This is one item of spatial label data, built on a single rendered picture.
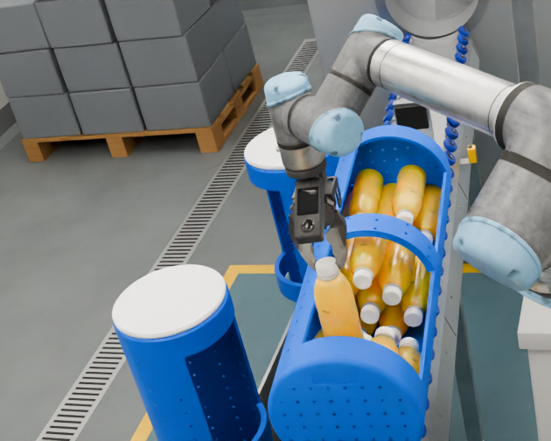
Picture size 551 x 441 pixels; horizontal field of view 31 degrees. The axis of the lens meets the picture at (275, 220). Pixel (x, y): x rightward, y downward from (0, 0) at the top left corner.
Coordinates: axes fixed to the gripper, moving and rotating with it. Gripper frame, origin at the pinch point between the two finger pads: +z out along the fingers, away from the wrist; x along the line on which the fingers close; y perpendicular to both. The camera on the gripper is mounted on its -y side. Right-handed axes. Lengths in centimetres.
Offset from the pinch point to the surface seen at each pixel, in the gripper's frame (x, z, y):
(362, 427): -2.9, 27.9, -11.5
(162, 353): 50, 36, 22
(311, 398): 5.0, 20.6, -11.6
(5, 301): 208, 135, 184
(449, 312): -12, 48, 46
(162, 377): 52, 44, 22
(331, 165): 23, 37, 103
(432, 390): -11.4, 43.1, 14.4
